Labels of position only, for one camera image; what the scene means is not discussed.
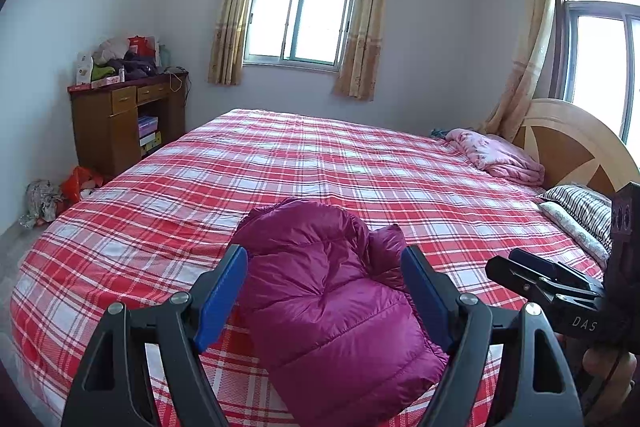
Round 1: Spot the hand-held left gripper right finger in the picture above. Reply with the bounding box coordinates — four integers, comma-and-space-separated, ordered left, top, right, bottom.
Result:
400, 245, 586, 427

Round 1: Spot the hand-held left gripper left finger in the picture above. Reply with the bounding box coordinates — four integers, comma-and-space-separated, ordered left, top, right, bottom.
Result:
61, 244, 249, 427

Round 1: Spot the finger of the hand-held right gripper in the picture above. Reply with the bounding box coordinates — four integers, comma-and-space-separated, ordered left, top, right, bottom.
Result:
509, 248, 604, 291
486, 255, 606, 309

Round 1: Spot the magenta puffer jacket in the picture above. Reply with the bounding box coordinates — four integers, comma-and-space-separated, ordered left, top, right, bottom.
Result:
231, 198, 451, 427

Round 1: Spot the pile of clothes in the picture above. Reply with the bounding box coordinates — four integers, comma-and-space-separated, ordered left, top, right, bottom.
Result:
92, 38, 158, 82

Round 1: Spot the person's right hand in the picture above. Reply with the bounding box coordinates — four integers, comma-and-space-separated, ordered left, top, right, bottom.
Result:
575, 342, 638, 413

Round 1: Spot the white floral pillow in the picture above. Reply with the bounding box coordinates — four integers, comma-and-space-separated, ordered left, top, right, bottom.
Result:
539, 201, 611, 265

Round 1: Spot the striped pillow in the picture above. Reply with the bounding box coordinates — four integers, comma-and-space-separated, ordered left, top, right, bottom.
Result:
540, 184, 615, 248

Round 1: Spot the bed with red plaid sheet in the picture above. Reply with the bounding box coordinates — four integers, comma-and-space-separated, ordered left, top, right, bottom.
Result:
9, 108, 608, 427

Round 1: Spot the pink folded blanket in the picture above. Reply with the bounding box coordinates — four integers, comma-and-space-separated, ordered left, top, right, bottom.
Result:
445, 128, 546, 186

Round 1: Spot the wooden headboard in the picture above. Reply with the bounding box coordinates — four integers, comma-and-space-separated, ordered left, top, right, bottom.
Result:
511, 98, 640, 202

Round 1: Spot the red plastic bag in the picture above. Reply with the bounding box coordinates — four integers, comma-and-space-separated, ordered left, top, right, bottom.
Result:
60, 166, 105, 204

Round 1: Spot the beige patterned curtain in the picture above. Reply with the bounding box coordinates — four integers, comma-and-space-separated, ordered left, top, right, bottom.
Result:
477, 0, 558, 142
207, 0, 267, 86
332, 0, 392, 102

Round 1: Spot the brown wooden desk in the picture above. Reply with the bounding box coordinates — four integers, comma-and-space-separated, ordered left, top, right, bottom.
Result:
67, 71, 191, 178

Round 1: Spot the patterned cloth bag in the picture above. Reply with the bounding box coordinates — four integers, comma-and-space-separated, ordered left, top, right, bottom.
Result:
20, 179, 63, 229

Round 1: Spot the large window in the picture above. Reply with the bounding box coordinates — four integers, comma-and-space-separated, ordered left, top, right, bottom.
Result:
550, 0, 640, 145

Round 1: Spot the red box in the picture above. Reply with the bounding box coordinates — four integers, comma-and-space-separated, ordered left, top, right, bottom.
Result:
127, 36, 157, 58

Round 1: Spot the white packet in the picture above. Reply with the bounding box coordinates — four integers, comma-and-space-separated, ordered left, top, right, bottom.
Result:
75, 51, 95, 86

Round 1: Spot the sliding window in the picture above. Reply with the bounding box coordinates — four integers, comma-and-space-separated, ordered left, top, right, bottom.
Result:
242, 0, 366, 68

